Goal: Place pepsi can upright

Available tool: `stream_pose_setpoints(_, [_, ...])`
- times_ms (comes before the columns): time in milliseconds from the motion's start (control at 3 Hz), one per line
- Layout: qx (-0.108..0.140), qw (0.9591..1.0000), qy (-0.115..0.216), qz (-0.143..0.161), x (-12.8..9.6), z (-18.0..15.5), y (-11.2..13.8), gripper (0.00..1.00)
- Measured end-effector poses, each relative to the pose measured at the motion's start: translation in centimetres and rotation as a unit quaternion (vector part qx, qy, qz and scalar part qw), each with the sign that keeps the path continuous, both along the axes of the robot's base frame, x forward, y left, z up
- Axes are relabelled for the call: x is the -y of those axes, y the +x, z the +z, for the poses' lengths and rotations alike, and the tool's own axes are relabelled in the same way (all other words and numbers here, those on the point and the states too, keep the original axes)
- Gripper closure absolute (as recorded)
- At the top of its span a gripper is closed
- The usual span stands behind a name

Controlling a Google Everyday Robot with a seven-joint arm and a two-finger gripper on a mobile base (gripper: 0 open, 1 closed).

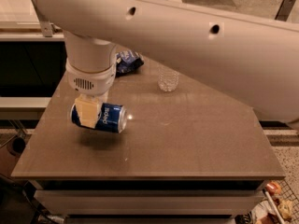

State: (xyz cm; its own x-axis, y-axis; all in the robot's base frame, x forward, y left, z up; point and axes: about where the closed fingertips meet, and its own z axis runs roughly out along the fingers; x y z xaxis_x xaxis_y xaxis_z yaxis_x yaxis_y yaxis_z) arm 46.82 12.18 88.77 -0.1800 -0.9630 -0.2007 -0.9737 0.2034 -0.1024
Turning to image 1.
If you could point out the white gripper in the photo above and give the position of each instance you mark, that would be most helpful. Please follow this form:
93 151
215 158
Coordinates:
90 81

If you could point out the blue pepsi can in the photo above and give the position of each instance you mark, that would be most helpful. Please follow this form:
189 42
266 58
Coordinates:
111 118

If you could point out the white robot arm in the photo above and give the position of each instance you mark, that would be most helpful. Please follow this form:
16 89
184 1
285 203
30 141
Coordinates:
251 59

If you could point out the crumpled blue chip bag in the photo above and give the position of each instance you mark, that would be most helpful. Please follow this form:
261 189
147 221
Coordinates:
127 62

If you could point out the clear plastic water bottle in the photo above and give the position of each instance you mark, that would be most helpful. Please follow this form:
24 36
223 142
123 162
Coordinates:
167 79

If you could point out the left metal railing bracket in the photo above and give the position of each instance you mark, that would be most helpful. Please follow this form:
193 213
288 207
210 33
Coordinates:
47 29

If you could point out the metal railing bracket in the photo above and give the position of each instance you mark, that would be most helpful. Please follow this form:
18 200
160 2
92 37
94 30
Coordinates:
284 10
47 29

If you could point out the wire basket with snacks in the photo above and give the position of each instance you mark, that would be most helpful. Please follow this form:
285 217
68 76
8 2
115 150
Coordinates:
279 205

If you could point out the right metal railing bracket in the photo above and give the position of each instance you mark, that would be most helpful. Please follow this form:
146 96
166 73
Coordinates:
284 10

